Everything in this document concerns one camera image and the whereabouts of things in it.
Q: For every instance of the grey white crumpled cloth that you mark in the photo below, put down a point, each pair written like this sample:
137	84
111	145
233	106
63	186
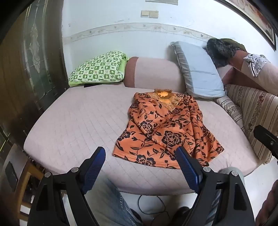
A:
255	63

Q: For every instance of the striped floral cushion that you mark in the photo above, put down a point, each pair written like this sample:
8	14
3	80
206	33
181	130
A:
254	104

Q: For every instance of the olive green cloth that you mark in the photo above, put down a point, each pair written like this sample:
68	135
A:
235	43

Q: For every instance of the framed wall picture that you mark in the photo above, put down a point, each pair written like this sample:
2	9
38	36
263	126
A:
258	21

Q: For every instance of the light blue pillow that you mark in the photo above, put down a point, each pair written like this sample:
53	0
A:
198	71

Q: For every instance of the beige wall switch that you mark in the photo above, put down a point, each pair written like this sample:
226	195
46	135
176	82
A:
144	13
154	14

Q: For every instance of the black rectangular panel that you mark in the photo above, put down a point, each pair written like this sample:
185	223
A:
11	176

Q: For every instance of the dark shoe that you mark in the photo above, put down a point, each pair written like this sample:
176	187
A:
181	214

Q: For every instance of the pink bolster cushion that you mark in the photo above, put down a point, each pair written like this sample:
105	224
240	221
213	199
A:
152	73

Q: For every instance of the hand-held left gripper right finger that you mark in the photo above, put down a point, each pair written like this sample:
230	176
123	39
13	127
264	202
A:
186	171

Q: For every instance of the black furry garment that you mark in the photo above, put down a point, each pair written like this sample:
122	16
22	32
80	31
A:
220	52

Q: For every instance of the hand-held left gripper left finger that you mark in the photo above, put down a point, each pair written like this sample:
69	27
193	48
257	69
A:
95	166

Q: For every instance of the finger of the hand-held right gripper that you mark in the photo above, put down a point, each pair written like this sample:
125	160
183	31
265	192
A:
266	140

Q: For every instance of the green checkered pillow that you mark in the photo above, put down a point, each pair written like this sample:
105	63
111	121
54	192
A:
97	67

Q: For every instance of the pink covered sofa back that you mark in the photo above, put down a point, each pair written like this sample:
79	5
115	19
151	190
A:
269	78

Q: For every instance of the wooden stool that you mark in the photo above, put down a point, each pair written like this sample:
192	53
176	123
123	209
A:
25	182

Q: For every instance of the pink quilted bed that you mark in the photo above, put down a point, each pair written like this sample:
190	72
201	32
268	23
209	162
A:
76	123

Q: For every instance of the person's right forearm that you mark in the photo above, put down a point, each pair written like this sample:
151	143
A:
268	206

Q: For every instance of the dark wooden glass door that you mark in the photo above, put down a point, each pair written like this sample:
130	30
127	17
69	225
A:
23	76

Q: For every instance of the orange floral blouse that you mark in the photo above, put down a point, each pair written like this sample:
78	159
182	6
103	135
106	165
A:
160	123

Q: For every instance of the person's left leg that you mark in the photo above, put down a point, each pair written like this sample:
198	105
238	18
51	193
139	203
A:
113	204

